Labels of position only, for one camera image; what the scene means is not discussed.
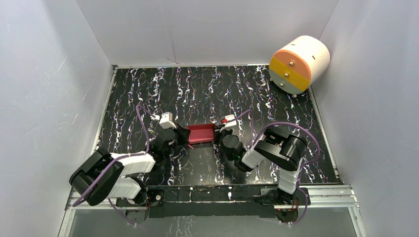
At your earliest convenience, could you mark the pink paper box sheet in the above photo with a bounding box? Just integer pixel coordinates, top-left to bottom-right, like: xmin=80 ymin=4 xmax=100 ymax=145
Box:
xmin=186 ymin=123 xmax=216 ymax=149

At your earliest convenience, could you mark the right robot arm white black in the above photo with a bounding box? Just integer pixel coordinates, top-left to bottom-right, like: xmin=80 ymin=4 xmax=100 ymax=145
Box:
xmin=213 ymin=126 xmax=308 ymax=204

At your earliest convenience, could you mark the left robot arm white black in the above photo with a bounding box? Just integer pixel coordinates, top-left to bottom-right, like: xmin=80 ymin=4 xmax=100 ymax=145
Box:
xmin=69 ymin=124 xmax=191 ymax=207

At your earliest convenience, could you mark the round drawer cabinet toy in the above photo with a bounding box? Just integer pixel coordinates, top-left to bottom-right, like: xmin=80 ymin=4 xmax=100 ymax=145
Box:
xmin=269 ymin=36 xmax=331 ymax=98

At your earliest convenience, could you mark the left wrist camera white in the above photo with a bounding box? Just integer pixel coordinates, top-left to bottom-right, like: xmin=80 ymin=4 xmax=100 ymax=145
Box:
xmin=159 ymin=112 xmax=176 ymax=129

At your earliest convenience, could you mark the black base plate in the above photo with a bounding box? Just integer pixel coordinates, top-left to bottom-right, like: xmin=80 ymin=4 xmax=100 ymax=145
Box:
xmin=116 ymin=184 xmax=305 ymax=218

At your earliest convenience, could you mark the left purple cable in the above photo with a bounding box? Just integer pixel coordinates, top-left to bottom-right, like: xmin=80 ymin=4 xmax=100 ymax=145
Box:
xmin=72 ymin=104 xmax=161 ymax=226

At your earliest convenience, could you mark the aluminium front rail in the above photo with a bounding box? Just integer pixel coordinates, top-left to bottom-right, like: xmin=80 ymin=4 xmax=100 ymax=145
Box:
xmin=65 ymin=185 xmax=359 ymax=211

